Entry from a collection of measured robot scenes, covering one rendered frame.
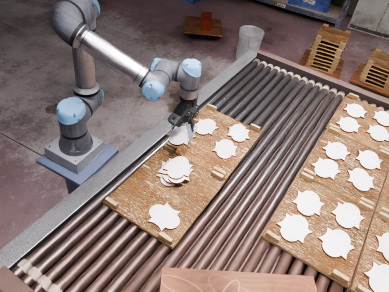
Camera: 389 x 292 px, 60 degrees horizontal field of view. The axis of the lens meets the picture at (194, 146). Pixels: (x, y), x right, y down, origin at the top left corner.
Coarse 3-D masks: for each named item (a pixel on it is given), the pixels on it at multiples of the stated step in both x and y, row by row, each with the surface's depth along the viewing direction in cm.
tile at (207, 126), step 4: (200, 120) 179; (204, 120) 180; (208, 120) 180; (212, 120) 180; (196, 124) 177; (200, 124) 177; (204, 124) 177; (208, 124) 178; (212, 124) 178; (200, 128) 175; (204, 128) 175; (208, 128) 175; (212, 128) 176; (216, 128) 176; (196, 132) 173; (200, 132) 172; (204, 132) 173; (208, 132) 173; (212, 132) 174
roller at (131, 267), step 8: (296, 80) 224; (288, 88) 215; (280, 96) 208; (272, 104) 200; (264, 112) 194; (256, 120) 189; (264, 120) 191; (152, 240) 129; (144, 248) 127; (152, 248) 128; (136, 256) 124; (144, 256) 125; (128, 264) 122; (136, 264) 122; (120, 272) 119; (128, 272) 119; (112, 280) 118; (120, 280) 117; (128, 280) 119; (112, 288) 115; (120, 288) 116
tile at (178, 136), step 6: (174, 132) 153; (180, 132) 154; (186, 132) 154; (168, 138) 150; (174, 138) 150; (180, 138) 151; (186, 138) 151; (174, 144) 148; (180, 144) 148; (186, 144) 148
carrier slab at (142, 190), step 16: (160, 160) 157; (144, 176) 149; (192, 176) 152; (208, 176) 153; (128, 192) 142; (144, 192) 143; (160, 192) 144; (176, 192) 145; (192, 192) 145; (208, 192) 146; (112, 208) 136; (128, 208) 136; (144, 208) 137; (176, 208) 139; (192, 208) 140; (144, 224) 132; (192, 224) 135; (160, 240) 128; (176, 240) 128
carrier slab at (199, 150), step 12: (204, 108) 189; (216, 120) 182; (228, 120) 183; (216, 132) 175; (228, 132) 176; (252, 132) 178; (192, 144) 167; (204, 144) 168; (240, 144) 170; (252, 144) 171; (192, 156) 161; (204, 156) 162; (216, 156) 162; (240, 156) 164; (204, 168) 157; (228, 168) 158
